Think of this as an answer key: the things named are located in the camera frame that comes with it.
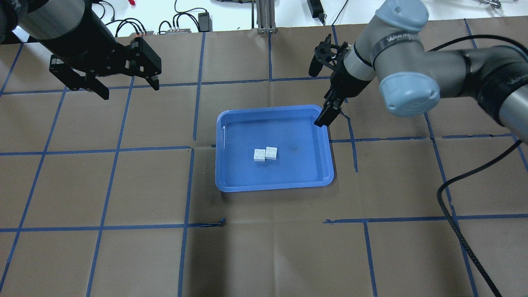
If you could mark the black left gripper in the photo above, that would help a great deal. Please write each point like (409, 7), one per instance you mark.
(84, 50)

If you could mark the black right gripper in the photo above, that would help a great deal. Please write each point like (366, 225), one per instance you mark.
(340, 84)

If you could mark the white block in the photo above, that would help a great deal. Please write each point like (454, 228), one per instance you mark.
(271, 153)
(259, 155)

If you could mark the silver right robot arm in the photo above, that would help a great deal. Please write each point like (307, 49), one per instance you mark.
(491, 69)

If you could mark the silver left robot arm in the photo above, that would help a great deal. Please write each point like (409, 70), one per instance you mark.
(26, 14)

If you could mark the blue plastic tray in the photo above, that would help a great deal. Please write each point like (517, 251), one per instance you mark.
(304, 158)

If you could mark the black power adapter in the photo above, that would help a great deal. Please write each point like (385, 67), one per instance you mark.
(316, 10)

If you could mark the brown paper table cover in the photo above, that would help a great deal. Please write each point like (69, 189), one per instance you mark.
(117, 198)

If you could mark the aluminium frame post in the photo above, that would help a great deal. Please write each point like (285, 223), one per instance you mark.
(264, 16)

